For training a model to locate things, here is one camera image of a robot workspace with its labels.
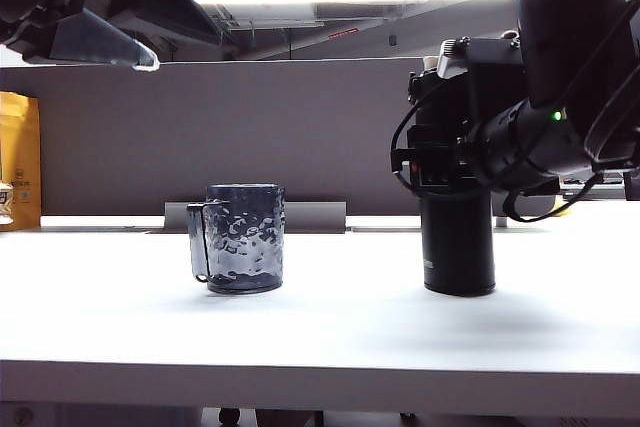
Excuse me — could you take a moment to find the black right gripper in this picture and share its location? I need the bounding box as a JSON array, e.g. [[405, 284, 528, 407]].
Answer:
[[406, 119, 490, 194]]

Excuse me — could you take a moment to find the black thermos with flip lid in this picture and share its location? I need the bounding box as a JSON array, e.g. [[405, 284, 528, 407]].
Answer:
[[408, 54, 497, 297]]

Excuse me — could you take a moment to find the grey desk partition panel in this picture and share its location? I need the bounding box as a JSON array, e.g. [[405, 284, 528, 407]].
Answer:
[[0, 57, 559, 219]]

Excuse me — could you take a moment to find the yellow paper bag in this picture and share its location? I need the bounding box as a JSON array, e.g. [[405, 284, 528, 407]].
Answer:
[[0, 91, 43, 233]]

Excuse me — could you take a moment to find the textured dark glass mug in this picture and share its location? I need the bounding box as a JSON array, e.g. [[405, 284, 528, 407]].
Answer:
[[187, 184, 287, 296]]

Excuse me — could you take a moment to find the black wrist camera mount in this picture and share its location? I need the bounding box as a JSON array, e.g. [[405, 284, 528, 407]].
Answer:
[[436, 35, 527, 121]]

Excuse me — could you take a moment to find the grey metal partition bracket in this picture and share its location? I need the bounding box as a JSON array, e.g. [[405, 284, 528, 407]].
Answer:
[[164, 201, 348, 235]]

